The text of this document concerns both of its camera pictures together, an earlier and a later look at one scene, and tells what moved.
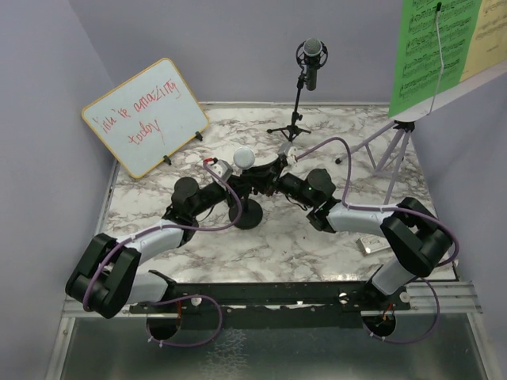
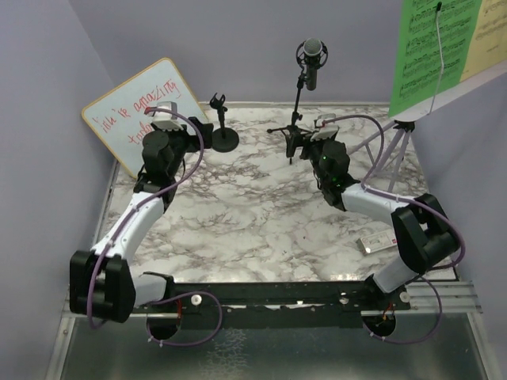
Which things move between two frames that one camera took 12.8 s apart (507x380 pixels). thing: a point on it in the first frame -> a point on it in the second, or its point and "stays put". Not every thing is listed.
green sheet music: x=417 y=60 stays put
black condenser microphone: x=311 y=54 stays put
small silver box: x=371 y=244 stays put
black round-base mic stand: x=251 y=214 -> x=223 y=139
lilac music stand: x=462 y=136 stays put
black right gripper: x=267 y=184 -> x=295 y=140
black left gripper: x=241 y=185 -> x=192 y=139
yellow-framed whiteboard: x=148 y=117 stays put
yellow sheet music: x=488 y=45 stays put
